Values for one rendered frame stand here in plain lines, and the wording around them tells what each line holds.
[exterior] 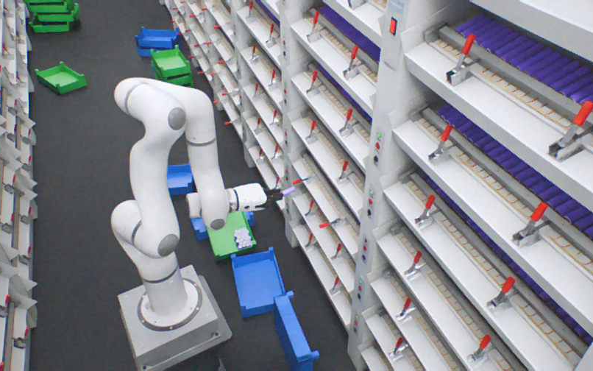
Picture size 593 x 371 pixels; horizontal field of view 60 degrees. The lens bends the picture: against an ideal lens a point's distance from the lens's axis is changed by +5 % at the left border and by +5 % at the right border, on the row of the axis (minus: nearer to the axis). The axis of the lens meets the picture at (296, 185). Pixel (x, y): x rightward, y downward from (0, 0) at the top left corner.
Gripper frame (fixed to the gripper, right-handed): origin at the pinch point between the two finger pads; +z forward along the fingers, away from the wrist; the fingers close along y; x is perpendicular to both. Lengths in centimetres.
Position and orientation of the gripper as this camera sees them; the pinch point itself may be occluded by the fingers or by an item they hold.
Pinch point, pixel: (276, 194)
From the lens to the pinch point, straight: 177.0
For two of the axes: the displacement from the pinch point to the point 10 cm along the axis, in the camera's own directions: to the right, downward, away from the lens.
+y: -3.8, -5.9, 7.1
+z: 9.2, -1.2, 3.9
